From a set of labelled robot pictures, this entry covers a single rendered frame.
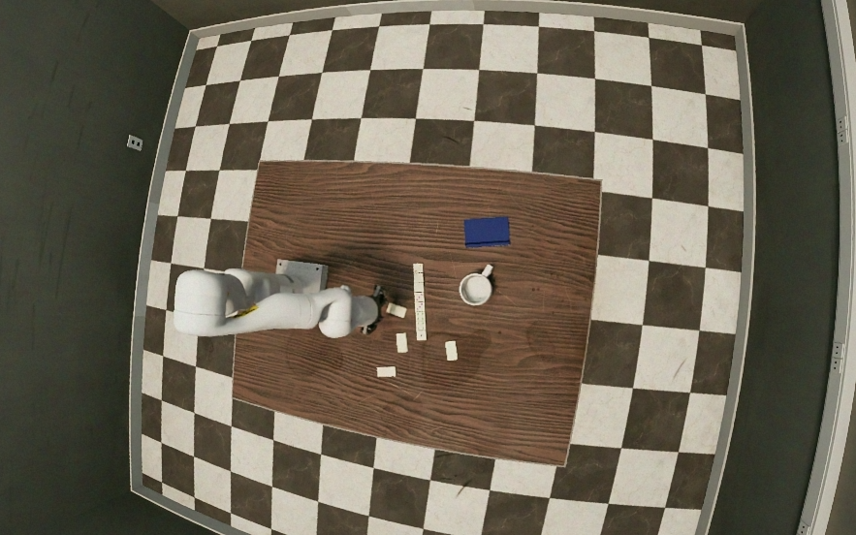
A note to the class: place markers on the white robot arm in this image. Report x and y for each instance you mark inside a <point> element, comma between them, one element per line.
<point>200,297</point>

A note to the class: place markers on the white mug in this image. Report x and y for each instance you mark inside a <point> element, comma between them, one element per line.
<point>475,289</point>

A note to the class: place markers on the blue notebook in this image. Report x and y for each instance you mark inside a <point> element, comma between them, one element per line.
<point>486,232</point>

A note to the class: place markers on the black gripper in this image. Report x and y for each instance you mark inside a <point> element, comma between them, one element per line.
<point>382,300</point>

